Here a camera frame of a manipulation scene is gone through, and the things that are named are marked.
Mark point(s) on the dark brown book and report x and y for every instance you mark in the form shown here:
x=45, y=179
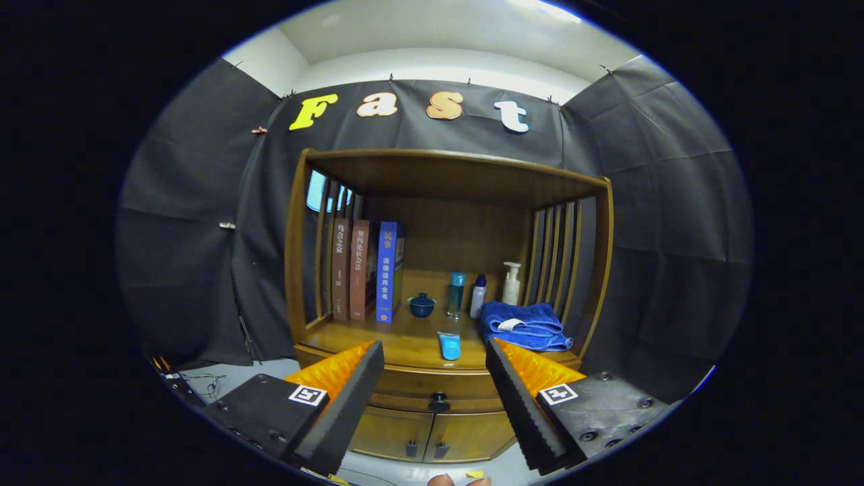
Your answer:
x=340, y=270

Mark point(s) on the white pump bottle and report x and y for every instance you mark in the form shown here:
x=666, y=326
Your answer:
x=511, y=289

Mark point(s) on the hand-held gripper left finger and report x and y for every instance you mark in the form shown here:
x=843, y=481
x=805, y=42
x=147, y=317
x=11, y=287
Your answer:
x=347, y=405

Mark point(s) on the blue book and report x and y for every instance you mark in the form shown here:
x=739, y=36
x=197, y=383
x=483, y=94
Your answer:
x=386, y=270

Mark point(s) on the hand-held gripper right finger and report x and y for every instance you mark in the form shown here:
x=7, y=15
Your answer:
x=520, y=401

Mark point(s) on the reddish brown book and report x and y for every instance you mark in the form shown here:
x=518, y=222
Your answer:
x=360, y=270

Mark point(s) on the teal clear bottle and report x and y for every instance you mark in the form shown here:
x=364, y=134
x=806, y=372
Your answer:
x=456, y=295

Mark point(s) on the dark blue lidded teacup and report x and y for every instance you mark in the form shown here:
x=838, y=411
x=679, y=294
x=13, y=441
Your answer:
x=422, y=307

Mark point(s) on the light blue tube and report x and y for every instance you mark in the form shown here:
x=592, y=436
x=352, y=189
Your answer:
x=449, y=347

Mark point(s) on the blue folded towel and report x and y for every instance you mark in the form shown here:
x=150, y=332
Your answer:
x=533, y=331

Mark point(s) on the white bottle with blue cap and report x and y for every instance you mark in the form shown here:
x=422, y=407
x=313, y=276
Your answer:
x=478, y=298

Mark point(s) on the wooden cabinet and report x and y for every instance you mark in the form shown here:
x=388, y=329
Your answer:
x=459, y=236

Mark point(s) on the wooden countertop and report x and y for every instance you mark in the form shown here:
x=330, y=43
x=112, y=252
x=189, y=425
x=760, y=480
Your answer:
x=412, y=341

